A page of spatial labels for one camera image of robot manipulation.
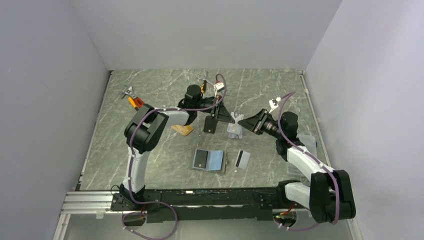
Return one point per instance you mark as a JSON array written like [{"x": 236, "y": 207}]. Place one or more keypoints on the grey card holder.
[{"x": 216, "y": 163}]

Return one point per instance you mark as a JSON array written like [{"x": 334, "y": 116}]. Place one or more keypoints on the single silver credit card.
[{"x": 242, "y": 159}]

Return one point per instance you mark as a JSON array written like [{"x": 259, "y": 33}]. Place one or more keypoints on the silver open-end wrench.
[{"x": 204, "y": 76}]

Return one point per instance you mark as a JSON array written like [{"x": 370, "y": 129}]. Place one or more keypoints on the aluminium rail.
[{"x": 109, "y": 201}]

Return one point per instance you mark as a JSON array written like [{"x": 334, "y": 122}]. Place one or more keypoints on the red adjustable wrench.
[{"x": 128, "y": 91}]

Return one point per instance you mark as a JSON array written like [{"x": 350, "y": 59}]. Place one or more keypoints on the black base frame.
[{"x": 169, "y": 213}]

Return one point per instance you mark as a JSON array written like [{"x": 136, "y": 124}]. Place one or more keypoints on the gold credit card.
[{"x": 184, "y": 130}]

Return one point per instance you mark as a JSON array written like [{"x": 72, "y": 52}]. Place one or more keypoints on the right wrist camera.
[{"x": 274, "y": 104}]

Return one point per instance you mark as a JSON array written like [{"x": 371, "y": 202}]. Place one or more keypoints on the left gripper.
[{"x": 221, "y": 113}]

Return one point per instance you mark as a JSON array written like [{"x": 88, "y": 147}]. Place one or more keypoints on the black credit card stack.
[{"x": 210, "y": 124}]

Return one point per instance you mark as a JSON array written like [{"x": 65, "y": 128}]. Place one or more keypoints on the yellow black screwdriver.
[{"x": 204, "y": 86}]

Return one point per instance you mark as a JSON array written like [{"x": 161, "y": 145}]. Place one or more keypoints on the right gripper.
[{"x": 255, "y": 123}]

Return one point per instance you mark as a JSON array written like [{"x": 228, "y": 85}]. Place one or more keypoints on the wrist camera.
[
  {"x": 219, "y": 89},
  {"x": 274, "y": 104}
]

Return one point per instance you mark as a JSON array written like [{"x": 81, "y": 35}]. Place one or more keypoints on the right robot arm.
[{"x": 329, "y": 196}]

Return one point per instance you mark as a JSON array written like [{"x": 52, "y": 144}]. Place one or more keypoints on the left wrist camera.
[{"x": 219, "y": 89}]

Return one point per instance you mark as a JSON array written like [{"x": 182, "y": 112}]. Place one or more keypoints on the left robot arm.
[{"x": 147, "y": 126}]

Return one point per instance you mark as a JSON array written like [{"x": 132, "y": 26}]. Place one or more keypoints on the orange utility knife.
[{"x": 133, "y": 104}]

